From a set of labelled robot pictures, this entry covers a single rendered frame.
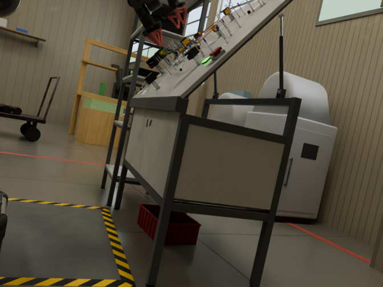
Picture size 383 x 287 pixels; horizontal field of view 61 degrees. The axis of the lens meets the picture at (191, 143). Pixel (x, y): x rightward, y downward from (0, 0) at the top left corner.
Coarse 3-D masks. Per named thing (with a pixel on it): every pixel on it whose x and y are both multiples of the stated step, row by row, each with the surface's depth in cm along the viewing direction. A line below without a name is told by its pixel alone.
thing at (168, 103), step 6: (132, 102) 240; (138, 102) 218; (144, 102) 202; (150, 102) 186; (156, 102) 174; (162, 102) 162; (168, 102) 153; (174, 102) 144; (180, 102) 142; (186, 102) 143; (144, 108) 206; (150, 108) 184; (156, 108) 172; (162, 108) 160; (168, 108) 151; (174, 108) 142; (180, 108) 143; (186, 108) 144
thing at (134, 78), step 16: (160, 0) 303; (192, 0) 287; (208, 0) 268; (128, 48) 305; (128, 64) 306; (128, 80) 274; (144, 80) 258; (128, 96) 257; (128, 112) 257; (112, 128) 310; (128, 128) 259; (112, 144) 310; (112, 176) 260; (128, 176) 272; (112, 192) 260
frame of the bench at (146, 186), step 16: (224, 128) 151; (240, 128) 154; (176, 144) 144; (288, 144) 164; (176, 160) 145; (176, 176) 146; (160, 208) 149; (176, 208) 148; (192, 208) 150; (208, 208) 153; (224, 208) 156; (240, 208) 164; (272, 208) 166; (160, 224) 146; (272, 224) 167; (160, 240) 147; (160, 256) 148; (256, 256) 169; (256, 272) 167
